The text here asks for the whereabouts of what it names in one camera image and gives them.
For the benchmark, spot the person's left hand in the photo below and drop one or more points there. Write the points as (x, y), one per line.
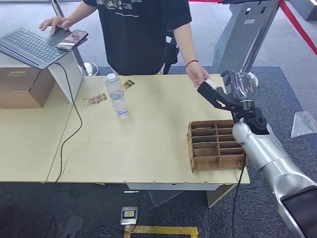
(197, 75)

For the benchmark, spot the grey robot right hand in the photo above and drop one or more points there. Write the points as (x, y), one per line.
(241, 86)

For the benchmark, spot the person's right hand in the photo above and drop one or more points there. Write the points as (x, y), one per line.
(55, 23)

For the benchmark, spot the small printed card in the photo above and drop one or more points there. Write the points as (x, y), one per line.
(128, 84)

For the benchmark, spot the person's right forearm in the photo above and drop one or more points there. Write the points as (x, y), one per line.
(80, 12)

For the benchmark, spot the person's left forearm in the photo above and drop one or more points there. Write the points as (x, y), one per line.
(186, 42)

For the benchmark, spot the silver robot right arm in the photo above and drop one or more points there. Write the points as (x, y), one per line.
(272, 164)

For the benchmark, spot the brown wooden card rack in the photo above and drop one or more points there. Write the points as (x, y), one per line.
(210, 148)

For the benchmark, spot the person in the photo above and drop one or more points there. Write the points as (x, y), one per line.
(138, 33)

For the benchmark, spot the printed card strip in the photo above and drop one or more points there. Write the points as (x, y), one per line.
(94, 100)

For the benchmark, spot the round chrome pole base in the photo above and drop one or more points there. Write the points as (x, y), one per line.
(253, 78)
(90, 69)

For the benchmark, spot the black smartphone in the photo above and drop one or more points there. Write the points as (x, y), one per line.
(72, 40)

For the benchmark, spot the black office chair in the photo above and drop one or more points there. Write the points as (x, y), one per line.
(172, 51)

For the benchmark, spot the grey laptop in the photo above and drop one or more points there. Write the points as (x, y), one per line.
(29, 46)

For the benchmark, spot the grey kiosk stand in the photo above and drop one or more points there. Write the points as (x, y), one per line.
(235, 42)

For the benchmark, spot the chrome barrier pole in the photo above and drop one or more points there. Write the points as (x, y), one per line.
(79, 56)
(262, 33)

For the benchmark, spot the white laptop stand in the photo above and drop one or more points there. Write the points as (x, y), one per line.
(69, 75)

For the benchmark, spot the brown cardboard box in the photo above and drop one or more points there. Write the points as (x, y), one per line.
(20, 87)

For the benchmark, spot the clear plastic bag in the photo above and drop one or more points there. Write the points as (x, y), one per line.
(304, 124)

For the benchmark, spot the red barrier belt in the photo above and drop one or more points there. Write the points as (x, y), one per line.
(296, 28)

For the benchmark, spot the clear plastic water bottle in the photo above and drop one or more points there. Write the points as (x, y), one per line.
(116, 97)

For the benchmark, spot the grey box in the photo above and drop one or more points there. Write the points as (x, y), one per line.
(303, 8)

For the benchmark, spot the small silver floor device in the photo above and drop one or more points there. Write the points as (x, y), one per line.
(128, 215)

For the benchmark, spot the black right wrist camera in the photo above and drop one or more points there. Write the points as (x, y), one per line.
(217, 97)

